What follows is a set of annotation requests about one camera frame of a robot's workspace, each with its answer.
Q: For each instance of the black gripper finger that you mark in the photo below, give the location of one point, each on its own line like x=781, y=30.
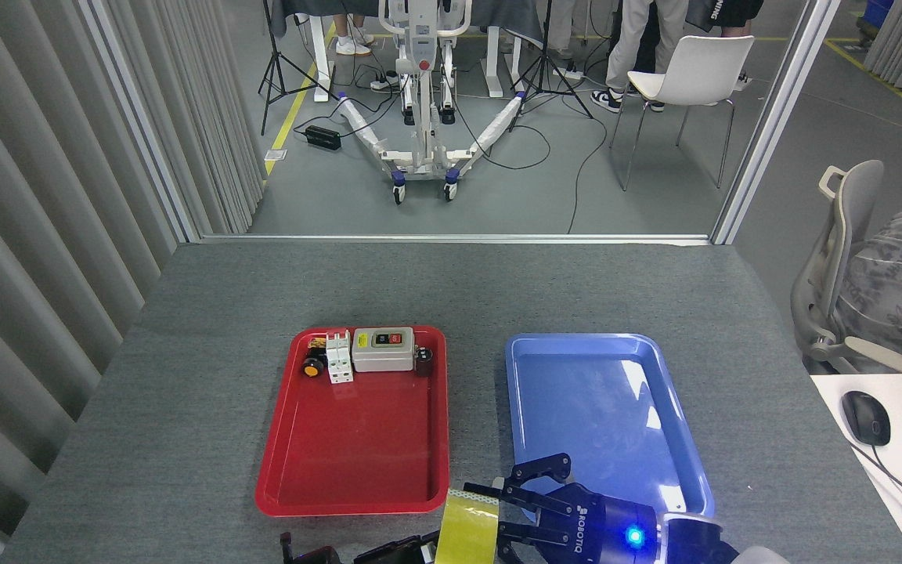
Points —
x=318, y=556

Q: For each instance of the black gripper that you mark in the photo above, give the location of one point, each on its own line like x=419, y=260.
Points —
x=607, y=533

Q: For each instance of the yellow tape roll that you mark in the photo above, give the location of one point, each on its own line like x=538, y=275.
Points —
x=467, y=533

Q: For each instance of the red plastic tray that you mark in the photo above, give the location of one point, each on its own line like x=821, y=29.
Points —
x=341, y=446

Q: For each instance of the blue plastic tray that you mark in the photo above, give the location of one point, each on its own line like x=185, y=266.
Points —
x=615, y=415

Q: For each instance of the dark cylindrical knob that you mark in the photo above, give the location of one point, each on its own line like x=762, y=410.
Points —
x=424, y=362

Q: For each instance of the black yellow push button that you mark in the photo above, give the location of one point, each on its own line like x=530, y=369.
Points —
x=313, y=366

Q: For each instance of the white circuit breaker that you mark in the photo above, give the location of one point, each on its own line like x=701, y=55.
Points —
x=340, y=364

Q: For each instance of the white wheeled stand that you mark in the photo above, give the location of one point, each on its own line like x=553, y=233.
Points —
x=423, y=149

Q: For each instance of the black computer mouse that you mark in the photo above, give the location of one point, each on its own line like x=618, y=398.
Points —
x=866, y=419

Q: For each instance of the white desk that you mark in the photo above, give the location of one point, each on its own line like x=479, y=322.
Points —
x=897, y=517

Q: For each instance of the black power adapter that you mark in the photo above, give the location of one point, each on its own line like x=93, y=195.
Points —
x=322, y=138

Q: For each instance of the white power strip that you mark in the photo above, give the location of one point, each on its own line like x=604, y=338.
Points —
x=384, y=82

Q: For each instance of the black tripod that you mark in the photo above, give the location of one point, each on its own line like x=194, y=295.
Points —
x=546, y=70
x=272, y=66

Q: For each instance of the grey office chair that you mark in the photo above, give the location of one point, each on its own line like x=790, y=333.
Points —
x=850, y=219

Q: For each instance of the white plastic chair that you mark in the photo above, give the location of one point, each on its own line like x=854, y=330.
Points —
x=694, y=74

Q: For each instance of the person in white shoes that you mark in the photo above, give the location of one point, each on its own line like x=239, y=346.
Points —
x=351, y=47

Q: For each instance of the person in beige trousers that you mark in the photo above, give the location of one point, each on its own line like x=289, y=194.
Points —
x=631, y=47

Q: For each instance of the person in grey trousers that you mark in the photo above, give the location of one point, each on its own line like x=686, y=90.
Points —
x=568, y=23

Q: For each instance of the dark cloth covered table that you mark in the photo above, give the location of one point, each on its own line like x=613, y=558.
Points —
x=498, y=16

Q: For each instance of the person in black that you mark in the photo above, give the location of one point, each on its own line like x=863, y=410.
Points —
x=733, y=12

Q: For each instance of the blue bin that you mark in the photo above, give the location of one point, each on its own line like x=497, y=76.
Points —
x=878, y=14

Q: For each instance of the grey push-button switch box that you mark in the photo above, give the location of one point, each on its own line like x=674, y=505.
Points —
x=383, y=356

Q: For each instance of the silver frame rail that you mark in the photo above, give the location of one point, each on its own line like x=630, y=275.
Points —
x=451, y=238

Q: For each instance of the silver frame post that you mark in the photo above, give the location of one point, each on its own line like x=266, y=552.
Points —
x=142, y=125
x=780, y=117

